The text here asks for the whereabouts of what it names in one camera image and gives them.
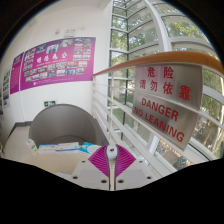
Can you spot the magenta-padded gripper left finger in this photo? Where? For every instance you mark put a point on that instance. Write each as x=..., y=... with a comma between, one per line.
x=95, y=168

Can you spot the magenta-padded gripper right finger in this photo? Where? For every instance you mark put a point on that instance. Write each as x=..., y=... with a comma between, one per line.
x=130, y=168

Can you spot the long white teal box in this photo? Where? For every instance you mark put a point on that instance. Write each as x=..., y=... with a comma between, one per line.
x=88, y=147

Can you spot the white railing with wooden handrail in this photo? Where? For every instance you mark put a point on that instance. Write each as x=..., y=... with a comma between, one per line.
x=133, y=136

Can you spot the flat white blue box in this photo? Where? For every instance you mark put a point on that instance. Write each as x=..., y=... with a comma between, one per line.
x=68, y=147
x=47, y=149

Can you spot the small white green carton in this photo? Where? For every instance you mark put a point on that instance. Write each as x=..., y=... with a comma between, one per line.
x=32, y=147

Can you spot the silver danger sign red letters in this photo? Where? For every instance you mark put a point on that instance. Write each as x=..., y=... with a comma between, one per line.
x=166, y=103

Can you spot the green exit sign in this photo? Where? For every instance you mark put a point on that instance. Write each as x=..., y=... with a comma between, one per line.
x=50, y=103

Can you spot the large magenta photo poster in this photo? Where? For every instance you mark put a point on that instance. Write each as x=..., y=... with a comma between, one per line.
x=58, y=63

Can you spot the narrow magenta text poster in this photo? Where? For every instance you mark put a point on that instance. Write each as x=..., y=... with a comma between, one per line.
x=16, y=73

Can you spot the white photo wall panel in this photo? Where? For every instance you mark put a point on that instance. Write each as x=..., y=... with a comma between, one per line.
x=6, y=87

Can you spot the white window frame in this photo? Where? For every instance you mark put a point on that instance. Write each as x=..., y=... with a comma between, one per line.
x=163, y=33

